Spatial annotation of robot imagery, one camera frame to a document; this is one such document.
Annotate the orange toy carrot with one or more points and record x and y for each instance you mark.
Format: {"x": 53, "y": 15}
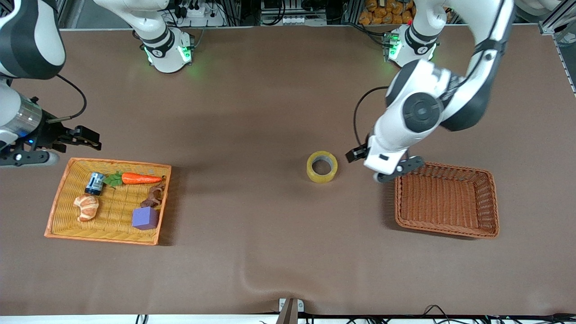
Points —
{"x": 140, "y": 178}

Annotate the brown wicker basket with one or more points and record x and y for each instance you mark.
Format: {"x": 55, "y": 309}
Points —
{"x": 441, "y": 198}

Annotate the white power strip with plugs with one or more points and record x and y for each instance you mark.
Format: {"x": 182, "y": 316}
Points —
{"x": 202, "y": 17}

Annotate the metal table bracket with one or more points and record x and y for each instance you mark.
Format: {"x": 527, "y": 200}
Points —
{"x": 290, "y": 310}

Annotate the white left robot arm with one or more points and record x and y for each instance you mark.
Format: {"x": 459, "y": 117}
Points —
{"x": 432, "y": 103}

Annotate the purple foam cube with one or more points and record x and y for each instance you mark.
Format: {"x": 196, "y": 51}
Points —
{"x": 145, "y": 219}

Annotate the orange yellow wicker tray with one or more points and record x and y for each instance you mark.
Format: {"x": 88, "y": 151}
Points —
{"x": 112, "y": 235}

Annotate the brown twisted pretzel toy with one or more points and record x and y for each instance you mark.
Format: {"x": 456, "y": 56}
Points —
{"x": 155, "y": 194}

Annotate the small blue can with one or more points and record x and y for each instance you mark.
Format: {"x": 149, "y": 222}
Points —
{"x": 94, "y": 183}

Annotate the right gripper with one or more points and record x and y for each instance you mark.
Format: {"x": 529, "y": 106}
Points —
{"x": 46, "y": 133}

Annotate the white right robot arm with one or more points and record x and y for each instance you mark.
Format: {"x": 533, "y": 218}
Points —
{"x": 27, "y": 40}

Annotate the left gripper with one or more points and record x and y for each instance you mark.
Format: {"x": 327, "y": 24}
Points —
{"x": 357, "y": 153}

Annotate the toy croissant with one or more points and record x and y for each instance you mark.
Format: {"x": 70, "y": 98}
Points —
{"x": 86, "y": 208}

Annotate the aluminium frame profile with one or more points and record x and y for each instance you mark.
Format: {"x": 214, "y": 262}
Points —
{"x": 65, "y": 13}
{"x": 551, "y": 24}

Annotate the orange snack pile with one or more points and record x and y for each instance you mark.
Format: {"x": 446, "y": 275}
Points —
{"x": 382, "y": 13}

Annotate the yellow clear tape roll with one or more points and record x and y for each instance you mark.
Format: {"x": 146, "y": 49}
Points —
{"x": 321, "y": 177}

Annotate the long white power strip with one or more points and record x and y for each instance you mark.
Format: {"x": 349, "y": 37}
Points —
{"x": 303, "y": 20}

